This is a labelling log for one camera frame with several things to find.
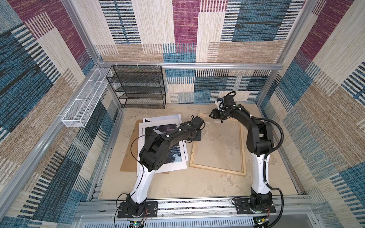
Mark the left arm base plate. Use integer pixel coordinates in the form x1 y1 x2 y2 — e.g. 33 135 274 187
117 201 158 219

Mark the aluminium front rail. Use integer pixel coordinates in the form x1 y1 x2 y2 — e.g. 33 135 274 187
71 195 317 228

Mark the black wire shelf rack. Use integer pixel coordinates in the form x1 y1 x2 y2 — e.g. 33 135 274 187
106 65 166 109

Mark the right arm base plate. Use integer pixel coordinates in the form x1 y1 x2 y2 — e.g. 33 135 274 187
231 197 277 214

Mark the waterfall photo with white border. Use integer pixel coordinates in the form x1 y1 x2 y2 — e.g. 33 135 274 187
138 119 187 173

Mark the white mesh wall basket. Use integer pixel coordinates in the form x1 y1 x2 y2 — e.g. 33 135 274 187
62 67 110 128

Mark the brown cardboard backing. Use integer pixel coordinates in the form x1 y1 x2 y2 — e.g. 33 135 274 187
120 119 143 173

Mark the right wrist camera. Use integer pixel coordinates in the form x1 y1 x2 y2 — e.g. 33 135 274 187
215 97 225 110

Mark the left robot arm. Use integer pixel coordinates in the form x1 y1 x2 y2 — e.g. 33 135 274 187
125 116 205 217

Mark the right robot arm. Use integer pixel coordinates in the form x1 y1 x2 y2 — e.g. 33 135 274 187
210 91 284 213

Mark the clear acrylic sheet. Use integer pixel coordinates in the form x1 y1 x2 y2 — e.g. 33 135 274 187
195 119 243 172

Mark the wooden picture frame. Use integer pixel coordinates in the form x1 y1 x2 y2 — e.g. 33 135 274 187
189 112 248 177

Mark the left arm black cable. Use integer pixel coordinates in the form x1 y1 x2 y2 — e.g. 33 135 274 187
113 133 152 228

